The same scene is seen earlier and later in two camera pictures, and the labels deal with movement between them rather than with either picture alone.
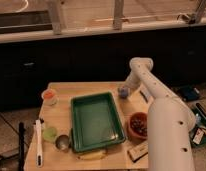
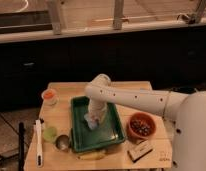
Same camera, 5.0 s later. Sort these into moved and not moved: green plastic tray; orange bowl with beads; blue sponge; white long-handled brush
Moved: blue sponge
Not moved: green plastic tray; orange bowl with beads; white long-handled brush
